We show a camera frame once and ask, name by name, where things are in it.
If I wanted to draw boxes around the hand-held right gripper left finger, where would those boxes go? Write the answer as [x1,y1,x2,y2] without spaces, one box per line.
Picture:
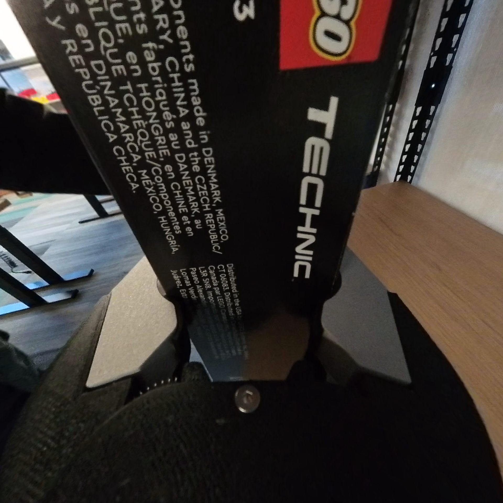
[86,257,187,389]

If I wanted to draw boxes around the black rack with wooden shelves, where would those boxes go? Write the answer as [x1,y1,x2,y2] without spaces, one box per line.
[348,0,503,452]

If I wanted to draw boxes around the black desk legs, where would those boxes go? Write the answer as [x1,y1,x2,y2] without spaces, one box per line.
[0,193,123,308]

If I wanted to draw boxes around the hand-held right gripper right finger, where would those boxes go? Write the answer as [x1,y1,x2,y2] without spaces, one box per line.
[310,247,412,385]

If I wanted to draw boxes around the black lego box silver car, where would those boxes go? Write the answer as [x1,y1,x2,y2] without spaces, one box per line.
[12,0,411,382]

